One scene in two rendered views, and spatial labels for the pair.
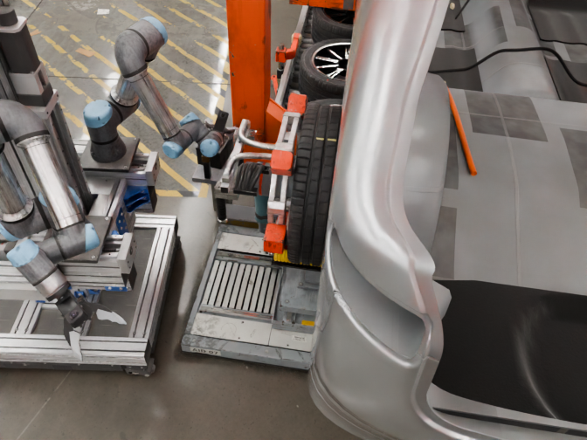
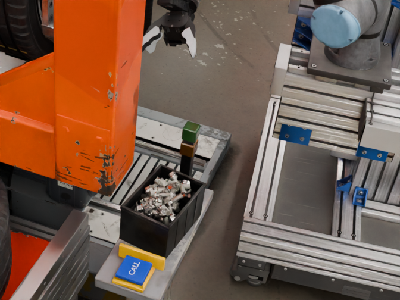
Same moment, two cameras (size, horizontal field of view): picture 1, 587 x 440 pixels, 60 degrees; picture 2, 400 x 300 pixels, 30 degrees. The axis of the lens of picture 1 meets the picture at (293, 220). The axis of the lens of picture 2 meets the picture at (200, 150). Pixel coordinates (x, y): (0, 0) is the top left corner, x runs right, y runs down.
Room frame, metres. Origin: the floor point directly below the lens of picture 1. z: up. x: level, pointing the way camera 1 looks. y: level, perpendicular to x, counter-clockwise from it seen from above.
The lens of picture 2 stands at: (3.54, 0.71, 1.84)
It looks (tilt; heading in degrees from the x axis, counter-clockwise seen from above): 39 degrees down; 188
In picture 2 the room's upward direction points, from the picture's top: 8 degrees clockwise
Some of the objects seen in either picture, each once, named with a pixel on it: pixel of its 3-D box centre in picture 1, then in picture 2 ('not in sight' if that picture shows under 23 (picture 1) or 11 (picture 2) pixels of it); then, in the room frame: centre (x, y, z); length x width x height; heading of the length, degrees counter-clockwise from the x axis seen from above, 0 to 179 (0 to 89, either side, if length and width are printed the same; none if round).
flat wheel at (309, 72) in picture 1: (346, 76); not in sight; (3.17, -0.31, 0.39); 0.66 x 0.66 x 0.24
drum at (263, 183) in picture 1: (268, 179); not in sight; (1.57, 0.11, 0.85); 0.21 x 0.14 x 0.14; 84
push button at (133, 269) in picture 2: not in sight; (134, 271); (2.36, 0.43, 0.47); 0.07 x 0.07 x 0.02; 84
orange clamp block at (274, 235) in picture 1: (274, 238); not in sight; (1.25, 0.07, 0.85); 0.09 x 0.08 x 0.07; 174
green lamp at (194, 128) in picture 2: not in sight; (190, 131); (1.99, 0.47, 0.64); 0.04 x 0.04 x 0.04; 84
